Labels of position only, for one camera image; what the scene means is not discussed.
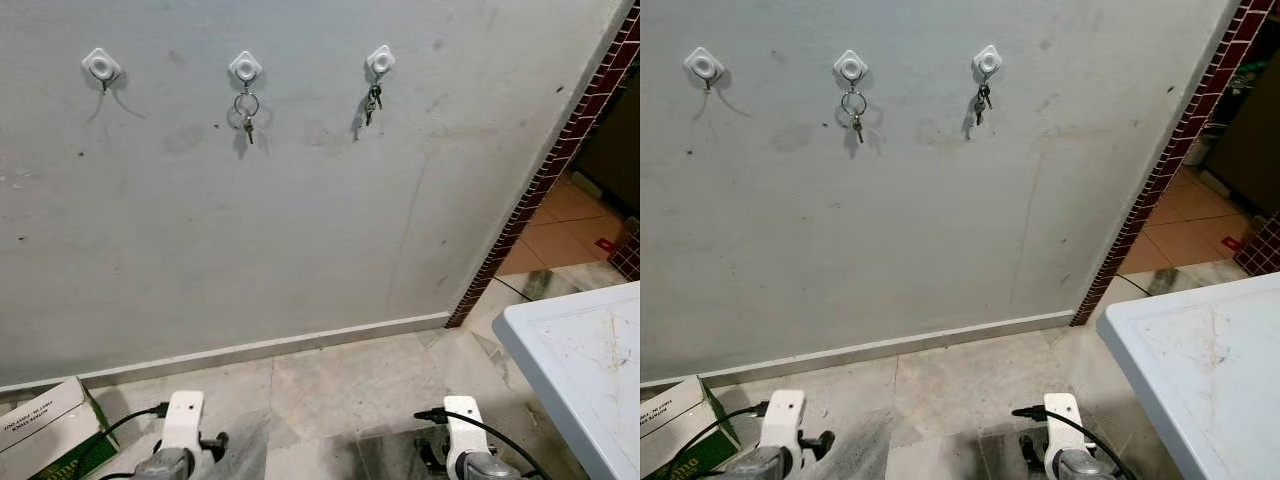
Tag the white square wall hook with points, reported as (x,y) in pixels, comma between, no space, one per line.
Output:
(379,61)
(101,65)
(851,66)
(987,61)
(703,64)
(245,67)

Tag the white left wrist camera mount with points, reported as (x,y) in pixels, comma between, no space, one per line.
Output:
(183,420)
(782,418)

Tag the white table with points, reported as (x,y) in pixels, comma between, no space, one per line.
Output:
(580,380)
(1200,380)

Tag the dark brown door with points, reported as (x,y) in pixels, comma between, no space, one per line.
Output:
(620,140)
(1250,150)

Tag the dark red tile doorway trim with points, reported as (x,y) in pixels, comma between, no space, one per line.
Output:
(549,165)
(1262,245)
(627,258)
(1172,165)

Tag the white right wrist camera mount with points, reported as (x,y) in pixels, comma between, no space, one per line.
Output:
(463,430)
(1062,425)

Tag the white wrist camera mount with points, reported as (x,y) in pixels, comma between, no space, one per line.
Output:
(782,418)
(463,430)
(183,420)
(1062,425)

